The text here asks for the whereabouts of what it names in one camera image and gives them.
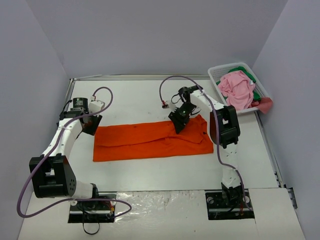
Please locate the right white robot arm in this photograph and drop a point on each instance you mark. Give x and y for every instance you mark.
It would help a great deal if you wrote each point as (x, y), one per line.
(222, 128)

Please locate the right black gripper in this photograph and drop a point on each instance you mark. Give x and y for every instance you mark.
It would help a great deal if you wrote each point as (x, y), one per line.
(178, 119)

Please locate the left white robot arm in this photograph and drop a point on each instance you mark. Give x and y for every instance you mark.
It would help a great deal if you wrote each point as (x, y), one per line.
(55, 177)

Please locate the orange t-shirt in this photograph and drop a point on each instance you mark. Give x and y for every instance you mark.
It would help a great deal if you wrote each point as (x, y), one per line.
(151, 140)

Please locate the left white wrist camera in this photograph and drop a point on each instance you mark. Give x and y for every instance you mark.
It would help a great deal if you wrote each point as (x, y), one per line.
(95, 106)

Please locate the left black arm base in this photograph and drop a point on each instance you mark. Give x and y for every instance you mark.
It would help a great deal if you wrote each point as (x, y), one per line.
(91, 212)

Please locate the salmon pink t-shirt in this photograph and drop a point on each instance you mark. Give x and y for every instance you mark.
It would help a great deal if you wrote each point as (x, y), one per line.
(263, 105)

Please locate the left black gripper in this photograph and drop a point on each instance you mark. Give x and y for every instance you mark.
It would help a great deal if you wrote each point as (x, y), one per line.
(92, 123)

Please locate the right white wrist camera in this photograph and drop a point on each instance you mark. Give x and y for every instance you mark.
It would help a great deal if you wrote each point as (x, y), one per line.
(169, 105)

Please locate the green t-shirt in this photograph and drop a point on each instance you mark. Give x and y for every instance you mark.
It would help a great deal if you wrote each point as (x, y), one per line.
(256, 96)

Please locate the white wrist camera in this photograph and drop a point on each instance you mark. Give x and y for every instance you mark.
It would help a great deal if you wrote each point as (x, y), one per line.
(95, 106)
(169, 105)

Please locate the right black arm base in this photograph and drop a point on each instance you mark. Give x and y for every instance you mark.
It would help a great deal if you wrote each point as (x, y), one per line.
(218, 210)

